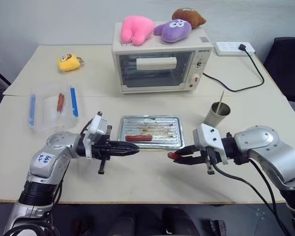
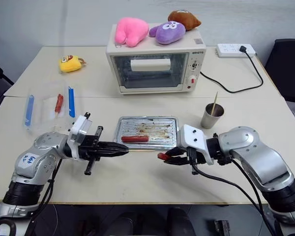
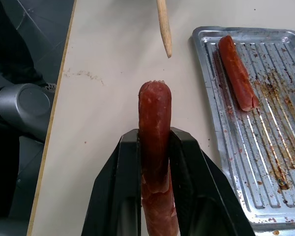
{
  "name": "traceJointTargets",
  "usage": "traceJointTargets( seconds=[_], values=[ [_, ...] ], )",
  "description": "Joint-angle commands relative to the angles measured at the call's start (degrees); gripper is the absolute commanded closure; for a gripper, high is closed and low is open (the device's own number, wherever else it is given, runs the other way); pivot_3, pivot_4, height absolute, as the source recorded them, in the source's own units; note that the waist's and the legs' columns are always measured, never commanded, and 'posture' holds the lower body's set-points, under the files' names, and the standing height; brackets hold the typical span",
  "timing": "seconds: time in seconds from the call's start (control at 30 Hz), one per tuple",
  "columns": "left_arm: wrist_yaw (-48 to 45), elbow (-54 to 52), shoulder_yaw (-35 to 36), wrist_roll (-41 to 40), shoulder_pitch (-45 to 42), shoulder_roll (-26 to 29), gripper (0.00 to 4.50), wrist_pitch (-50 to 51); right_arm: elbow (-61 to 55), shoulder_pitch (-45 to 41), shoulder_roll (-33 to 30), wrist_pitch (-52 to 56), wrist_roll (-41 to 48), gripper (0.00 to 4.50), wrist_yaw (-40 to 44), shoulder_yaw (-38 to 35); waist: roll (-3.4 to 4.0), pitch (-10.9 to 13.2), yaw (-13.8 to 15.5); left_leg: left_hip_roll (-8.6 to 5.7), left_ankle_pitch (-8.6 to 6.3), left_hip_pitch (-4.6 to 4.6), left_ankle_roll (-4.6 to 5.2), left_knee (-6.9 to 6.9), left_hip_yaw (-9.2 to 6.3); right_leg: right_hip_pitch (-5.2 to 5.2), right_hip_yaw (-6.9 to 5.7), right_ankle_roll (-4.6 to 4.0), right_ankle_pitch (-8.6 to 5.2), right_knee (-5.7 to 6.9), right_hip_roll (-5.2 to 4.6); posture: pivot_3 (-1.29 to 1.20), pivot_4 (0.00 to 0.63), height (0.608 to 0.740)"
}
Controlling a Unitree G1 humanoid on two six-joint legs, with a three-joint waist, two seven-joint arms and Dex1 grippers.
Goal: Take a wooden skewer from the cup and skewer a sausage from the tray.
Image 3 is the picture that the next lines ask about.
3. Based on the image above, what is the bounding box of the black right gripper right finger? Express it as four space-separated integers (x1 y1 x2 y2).
169 127 251 236

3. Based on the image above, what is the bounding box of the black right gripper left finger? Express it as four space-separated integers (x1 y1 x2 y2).
81 129 143 236

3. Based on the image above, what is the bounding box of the red sausage with torn skin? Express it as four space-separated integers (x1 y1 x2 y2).
138 79 180 236

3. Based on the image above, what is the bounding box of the pointed wooden skewer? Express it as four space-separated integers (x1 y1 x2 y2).
156 0 173 59

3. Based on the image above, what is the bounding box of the ribbed silver baking tray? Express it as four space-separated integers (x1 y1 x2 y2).
192 26 295 232

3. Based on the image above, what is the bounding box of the red sausage with split end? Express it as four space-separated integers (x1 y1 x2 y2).
218 35 260 112

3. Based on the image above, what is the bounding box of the silver robot body joint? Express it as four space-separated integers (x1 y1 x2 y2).
0 83 53 143

